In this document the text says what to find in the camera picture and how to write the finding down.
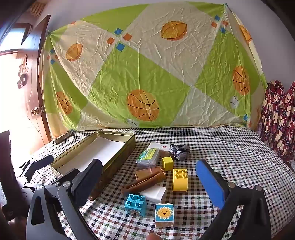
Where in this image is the white card box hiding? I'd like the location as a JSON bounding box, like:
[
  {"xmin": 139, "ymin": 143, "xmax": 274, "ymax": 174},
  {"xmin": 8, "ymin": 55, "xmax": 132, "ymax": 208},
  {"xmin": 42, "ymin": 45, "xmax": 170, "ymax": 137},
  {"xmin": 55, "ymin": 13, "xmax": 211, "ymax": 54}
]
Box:
[{"xmin": 147, "ymin": 142, "xmax": 172, "ymax": 153}]

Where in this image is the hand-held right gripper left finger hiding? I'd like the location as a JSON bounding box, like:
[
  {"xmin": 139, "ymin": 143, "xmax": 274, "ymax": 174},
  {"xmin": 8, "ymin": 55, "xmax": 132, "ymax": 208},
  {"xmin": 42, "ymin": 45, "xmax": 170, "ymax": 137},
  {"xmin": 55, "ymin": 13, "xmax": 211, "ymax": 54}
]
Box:
[{"xmin": 26, "ymin": 159, "xmax": 103, "ymax": 240}]

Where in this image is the sunflower print building block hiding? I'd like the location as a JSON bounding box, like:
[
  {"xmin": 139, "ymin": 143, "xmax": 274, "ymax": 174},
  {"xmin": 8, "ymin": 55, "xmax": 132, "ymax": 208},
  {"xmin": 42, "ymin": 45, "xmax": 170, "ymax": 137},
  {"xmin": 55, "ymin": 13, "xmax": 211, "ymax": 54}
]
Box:
[{"xmin": 154, "ymin": 203, "xmax": 174, "ymax": 228}]

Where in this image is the brown wooden door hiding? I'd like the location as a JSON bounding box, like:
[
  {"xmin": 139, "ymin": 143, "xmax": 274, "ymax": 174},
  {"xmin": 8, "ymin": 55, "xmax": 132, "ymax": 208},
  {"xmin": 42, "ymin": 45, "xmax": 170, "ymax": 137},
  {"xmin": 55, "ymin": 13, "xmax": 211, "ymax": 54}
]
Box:
[{"xmin": 0, "ymin": 0, "xmax": 52, "ymax": 148}]

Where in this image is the white eraser block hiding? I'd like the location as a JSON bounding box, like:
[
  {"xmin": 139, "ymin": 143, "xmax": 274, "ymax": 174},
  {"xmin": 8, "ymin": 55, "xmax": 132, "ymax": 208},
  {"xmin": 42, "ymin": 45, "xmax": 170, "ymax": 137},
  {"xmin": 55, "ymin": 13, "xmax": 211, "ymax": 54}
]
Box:
[{"xmin": 140, "ymin": 185, "xmax": 168, "ymax": 203}]

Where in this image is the pinkish brown rectangular box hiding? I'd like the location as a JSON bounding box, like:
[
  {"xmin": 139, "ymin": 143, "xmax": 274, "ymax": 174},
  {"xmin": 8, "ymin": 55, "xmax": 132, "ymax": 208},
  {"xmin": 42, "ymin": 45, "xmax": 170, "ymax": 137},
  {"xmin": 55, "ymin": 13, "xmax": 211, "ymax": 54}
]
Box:
[{"xmin": 134, "ymin": 166, "xmax": 167, "ymax": 183}]

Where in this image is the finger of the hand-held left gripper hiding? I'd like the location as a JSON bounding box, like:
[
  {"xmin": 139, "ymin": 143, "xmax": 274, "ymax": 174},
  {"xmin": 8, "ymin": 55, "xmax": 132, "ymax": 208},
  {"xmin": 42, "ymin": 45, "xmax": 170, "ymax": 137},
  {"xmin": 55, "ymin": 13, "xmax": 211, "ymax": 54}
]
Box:
[{"xmin": 20, "ymin": 155, "xmax": 54, "ymax": 180}]

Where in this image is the brown wooden brush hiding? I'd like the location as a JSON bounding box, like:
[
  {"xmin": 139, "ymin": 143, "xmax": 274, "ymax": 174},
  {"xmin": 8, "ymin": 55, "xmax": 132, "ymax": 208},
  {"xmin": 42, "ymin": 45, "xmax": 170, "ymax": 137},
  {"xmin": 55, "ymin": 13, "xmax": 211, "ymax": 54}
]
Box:
[{"xmin": 121, "ymin": 172, "xmax": 167, "ymax": 196}]

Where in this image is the red plaid bear print cloth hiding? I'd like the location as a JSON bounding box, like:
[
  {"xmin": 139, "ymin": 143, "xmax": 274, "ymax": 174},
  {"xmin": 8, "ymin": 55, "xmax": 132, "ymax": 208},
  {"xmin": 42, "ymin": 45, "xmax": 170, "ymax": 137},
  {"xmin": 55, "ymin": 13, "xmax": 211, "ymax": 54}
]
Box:
[{"xmin": 255, "ymin": 80, "xmax": 295, "ymax": 163}]

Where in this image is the door ornament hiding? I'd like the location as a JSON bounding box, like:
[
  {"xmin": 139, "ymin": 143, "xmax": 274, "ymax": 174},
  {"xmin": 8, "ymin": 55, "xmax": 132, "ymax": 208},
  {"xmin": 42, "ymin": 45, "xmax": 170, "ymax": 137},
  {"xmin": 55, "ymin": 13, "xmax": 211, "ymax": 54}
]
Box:
[{"xmin": 17, "ymin": 54, "xmax": 28, "ymax": 89}]

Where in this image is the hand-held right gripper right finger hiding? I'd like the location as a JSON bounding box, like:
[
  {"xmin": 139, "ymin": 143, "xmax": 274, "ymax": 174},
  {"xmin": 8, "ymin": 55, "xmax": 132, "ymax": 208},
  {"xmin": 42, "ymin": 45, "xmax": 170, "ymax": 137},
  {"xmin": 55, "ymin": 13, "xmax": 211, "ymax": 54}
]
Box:
[{"xmin": 196, "ymin": 159, "xmax": 270, "ymax": 240}]

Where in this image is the dark flat bar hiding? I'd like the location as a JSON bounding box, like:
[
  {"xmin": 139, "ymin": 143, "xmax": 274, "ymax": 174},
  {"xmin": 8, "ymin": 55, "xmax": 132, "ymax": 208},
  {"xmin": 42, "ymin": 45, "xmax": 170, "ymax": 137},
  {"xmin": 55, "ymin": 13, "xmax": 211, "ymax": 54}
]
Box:
[{"xmin": 53, "ymin": 132, "xmax": 74, "ymax": 145}]

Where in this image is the checked tablecloth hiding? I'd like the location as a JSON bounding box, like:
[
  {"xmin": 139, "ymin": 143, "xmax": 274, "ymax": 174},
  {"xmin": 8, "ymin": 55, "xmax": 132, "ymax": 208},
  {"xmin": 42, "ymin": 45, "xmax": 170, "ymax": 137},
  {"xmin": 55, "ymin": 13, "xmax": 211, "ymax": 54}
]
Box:
[{"xmin": 20, "ymin": 126, "xmax": 295, "ymax": 240}]

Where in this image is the gold tin box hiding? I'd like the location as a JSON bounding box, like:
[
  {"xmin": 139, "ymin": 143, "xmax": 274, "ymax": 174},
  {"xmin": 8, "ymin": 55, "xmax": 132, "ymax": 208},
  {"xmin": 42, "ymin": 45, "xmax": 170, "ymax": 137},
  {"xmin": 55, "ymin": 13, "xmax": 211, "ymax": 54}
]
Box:
[{"xmin": 49, "ymin": 130, "xmax": 136, "ymax": 201}]

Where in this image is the blue studded building block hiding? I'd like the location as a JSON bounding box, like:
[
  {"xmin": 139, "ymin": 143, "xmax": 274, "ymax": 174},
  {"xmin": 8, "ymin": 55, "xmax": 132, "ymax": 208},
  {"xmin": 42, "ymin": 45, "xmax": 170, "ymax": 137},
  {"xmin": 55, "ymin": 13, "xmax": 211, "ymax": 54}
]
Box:
[{"xmin": 124, "ymin": 194, "xmax": 147, "ymax": 218}]

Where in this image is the green basketball print sheet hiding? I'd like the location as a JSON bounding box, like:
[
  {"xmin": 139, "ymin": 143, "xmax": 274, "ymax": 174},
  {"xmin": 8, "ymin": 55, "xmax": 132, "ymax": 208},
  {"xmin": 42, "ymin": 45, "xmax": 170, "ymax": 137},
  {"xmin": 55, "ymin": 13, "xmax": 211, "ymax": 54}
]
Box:
[{"xmin": 38, "ymin": 2, "xmax": 268, "ymax": 133}]

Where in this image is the small yellow cube block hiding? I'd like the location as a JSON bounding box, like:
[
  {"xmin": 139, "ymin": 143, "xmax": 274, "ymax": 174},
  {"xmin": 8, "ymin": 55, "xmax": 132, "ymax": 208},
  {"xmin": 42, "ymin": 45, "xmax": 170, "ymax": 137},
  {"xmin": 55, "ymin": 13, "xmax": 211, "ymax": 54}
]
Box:
[{"xmin": 162, "ymin": 156, "xmax": 174, "ymax": 171}]

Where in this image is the yellow studded building block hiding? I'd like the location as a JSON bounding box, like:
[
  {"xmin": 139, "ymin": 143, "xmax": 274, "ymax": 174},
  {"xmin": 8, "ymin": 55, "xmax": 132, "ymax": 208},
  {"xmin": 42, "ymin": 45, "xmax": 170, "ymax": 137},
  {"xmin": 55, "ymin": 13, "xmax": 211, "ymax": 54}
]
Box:
[{"xmin": 172, "ymin": 168, "xmax": 188, "ymax": 192}]

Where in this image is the clear plastic box green label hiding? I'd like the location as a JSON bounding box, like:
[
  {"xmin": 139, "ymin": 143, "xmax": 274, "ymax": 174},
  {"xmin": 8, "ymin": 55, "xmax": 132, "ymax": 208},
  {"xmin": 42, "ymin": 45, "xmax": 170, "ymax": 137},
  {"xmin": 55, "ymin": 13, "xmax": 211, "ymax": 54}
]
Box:
[{"xmin": 136, "ymin": 148, "xmax": 160, "ymax": 168}]

